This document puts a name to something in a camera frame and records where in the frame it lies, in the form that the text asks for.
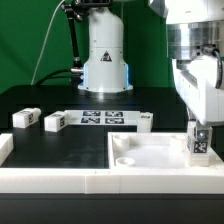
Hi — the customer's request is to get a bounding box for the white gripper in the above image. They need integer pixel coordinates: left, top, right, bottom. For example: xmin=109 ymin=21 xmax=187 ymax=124
xmin=172 ymin=56 xmax=224 ymax=126

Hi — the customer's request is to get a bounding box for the white square tabletop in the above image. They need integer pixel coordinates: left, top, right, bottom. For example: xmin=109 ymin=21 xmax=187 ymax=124
xmin=107 ymin=131 xmax=224 ymax=172

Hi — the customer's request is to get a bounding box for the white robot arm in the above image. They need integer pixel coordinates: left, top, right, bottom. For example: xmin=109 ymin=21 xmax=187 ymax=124
xmin=80 ymin=0 xmax=224 ymax=126

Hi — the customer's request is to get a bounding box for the white U-shaped obstacle fence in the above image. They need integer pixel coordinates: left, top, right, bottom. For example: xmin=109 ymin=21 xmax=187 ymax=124
xmin=0 ymin=134 xmax=224 ymax=194

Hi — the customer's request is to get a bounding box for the white marker tag sheet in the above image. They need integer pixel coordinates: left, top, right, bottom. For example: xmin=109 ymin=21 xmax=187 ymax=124
xmin=68 ymin=110 xmax=140 ymax=126

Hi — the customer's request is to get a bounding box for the black cable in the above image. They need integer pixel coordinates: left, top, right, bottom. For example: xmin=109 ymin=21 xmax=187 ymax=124
xmin=34 ymin=68 xmax=84 ymax=87

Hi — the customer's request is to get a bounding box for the black camera stand pole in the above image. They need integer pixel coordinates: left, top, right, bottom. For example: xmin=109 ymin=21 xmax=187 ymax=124
xmin=62 ymin=3 xmax=83 ymax=75

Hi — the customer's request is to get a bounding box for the grey cable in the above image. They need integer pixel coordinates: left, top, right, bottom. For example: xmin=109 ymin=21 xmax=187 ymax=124
xmin=30 ymin=0 xmax=68 ymax=86

